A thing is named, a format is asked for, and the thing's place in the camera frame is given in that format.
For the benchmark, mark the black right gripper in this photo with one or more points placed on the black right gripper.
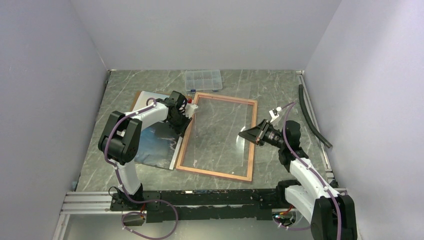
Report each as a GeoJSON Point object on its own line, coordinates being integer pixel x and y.
{"type": "Point", "coordinates": [255, 134]}

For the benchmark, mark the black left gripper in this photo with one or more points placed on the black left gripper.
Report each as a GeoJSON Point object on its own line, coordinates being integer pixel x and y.
{"type": "Point", "coordinates": [181, 130]}

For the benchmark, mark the seascape photo print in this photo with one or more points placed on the seascape photo print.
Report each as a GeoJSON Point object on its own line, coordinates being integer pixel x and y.
{"type": "Point", "coordinates": [159, 145]}

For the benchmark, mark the pink wooden picture frame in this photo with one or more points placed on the pink wooden picture frame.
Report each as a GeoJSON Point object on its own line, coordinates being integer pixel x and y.
{"type": "Point", "coordinates": [251, 151]}

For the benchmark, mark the clear acrylic sheet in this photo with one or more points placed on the clear acrylic sheet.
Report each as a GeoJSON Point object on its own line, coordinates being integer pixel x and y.
{"type": "Point", "coordinates": [214, 143]}

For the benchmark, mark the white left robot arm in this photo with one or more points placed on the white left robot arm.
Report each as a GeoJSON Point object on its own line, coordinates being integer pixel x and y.
{"type": "Point", "coordinates": [120, 138]}

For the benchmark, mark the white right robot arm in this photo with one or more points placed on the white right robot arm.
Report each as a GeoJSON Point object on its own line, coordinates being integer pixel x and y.
{"type": "Point", "coordinates": [331, 215]}

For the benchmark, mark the clear plastic compartment box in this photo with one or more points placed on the clear plastic compartment box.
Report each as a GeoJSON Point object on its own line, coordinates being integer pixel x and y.
{"type": "Point", "coordinates": [203, 80]}

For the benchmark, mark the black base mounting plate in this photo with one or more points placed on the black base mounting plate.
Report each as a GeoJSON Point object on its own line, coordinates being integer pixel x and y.
{"type": "Point", "coordinates": [186, 205]}

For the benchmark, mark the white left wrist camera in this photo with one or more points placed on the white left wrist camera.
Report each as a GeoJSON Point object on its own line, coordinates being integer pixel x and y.
{"type": "Point", "coordinates": [190, 110]}

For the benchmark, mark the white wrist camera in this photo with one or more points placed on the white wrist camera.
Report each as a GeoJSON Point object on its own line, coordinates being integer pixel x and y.
{"type": "Point", "coordinates": [275, 115]}
{"type": "Point", "coordinates": [190, 110]}

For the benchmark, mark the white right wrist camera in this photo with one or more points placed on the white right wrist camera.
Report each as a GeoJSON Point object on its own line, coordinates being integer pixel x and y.
{"type": "Point", "coordinates": [275, 115]}

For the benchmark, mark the brown frame backing board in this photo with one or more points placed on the brown frame backing board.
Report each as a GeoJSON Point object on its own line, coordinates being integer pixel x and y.
{"type": "Point", "coordinates": [136, 97]}

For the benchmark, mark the aluminium rail frame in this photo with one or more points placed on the aluminium rail frame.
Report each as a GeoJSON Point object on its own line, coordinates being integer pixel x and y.
{"type": "Point", "coordinates": [98, 181]}

